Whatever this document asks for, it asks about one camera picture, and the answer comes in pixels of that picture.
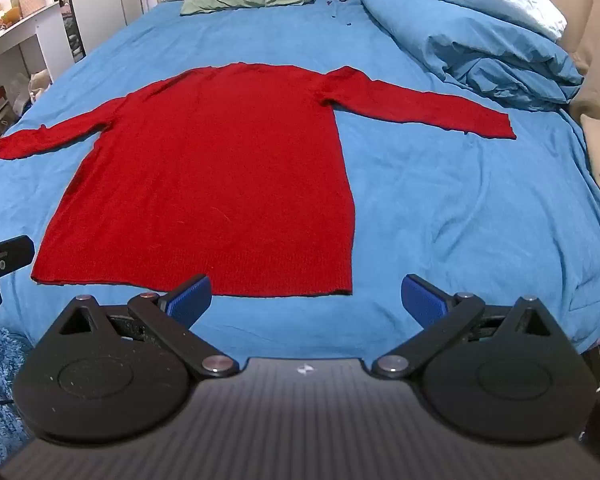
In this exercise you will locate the wicker basket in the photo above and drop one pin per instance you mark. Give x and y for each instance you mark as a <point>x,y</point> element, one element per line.
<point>31,0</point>

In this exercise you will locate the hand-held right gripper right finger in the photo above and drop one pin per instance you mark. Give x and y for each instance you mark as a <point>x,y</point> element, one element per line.
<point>422,301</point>

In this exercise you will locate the beige bag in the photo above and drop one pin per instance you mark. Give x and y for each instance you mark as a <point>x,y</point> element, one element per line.
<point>39,85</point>

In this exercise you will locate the blue bed sheet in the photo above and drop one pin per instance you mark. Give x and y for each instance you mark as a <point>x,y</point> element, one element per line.
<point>455,220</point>

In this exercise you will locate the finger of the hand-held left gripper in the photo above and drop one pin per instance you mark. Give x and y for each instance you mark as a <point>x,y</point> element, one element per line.
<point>15,252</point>

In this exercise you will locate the blue duvet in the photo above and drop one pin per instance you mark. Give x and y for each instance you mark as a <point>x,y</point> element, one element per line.
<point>455,45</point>

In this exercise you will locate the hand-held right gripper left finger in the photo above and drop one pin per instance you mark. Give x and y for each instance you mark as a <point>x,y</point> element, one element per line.
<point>190,301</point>

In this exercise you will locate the white shelf unit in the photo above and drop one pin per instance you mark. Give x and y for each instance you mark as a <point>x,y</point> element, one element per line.
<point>25,27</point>

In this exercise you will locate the blue fuzzy rug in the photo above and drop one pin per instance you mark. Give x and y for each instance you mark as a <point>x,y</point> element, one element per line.
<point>0,360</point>

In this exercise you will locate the red sweater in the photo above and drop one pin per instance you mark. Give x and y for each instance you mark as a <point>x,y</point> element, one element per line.
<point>205,170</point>

